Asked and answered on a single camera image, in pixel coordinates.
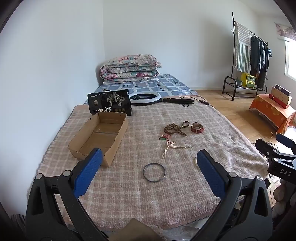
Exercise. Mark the bright window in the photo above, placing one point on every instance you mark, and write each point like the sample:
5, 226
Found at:
291, 60

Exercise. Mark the dark purple flat box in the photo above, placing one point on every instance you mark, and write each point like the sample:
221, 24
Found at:
283, 88

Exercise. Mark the striped hanging towel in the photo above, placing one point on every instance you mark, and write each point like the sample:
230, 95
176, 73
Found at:
242, 48

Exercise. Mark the grey plush toy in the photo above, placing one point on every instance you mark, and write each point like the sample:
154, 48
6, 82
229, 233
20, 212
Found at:
279, 194

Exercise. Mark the yellow plastic crate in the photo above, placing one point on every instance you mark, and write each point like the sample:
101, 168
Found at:
248, 80

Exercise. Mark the cardboard box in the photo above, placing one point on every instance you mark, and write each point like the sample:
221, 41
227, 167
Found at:
99, 139

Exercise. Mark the black folded tripod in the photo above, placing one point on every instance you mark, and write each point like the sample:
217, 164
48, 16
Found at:
178, 100

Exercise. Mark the small green pot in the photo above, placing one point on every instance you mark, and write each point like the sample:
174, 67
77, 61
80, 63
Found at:
239, 82

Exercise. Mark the folded floral quilt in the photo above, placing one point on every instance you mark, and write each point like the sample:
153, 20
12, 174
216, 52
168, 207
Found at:
129, 67

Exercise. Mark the red flat box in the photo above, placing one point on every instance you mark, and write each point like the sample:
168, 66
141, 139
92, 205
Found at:
278, 103

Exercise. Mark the tan flat box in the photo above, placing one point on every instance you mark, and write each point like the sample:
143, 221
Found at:
281, 97

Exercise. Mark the floral window curtain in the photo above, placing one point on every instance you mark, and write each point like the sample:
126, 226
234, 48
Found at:
285, 30

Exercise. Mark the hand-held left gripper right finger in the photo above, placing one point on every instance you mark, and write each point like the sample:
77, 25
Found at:
211, 176

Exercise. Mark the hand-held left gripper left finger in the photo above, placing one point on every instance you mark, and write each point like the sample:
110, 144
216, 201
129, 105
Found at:
89, 171

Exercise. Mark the black snack bag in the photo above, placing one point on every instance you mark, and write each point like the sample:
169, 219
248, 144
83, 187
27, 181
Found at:
108, 102

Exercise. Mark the orange cloth covered table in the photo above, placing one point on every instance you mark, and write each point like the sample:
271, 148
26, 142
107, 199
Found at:
268, 109

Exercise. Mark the brown cardboard piece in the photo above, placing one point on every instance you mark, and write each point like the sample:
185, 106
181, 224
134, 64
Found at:
138, 229

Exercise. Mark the black metal clothes rack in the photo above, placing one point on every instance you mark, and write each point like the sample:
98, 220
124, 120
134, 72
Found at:
234, 46

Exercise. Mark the dark hanging clothes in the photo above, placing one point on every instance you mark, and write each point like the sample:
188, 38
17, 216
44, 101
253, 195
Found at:
257, 55

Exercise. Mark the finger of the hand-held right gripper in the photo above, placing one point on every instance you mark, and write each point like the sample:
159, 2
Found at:
285, 140
266, 148

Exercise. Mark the thin black bangle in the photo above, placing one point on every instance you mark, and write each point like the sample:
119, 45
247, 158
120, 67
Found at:
145, 176

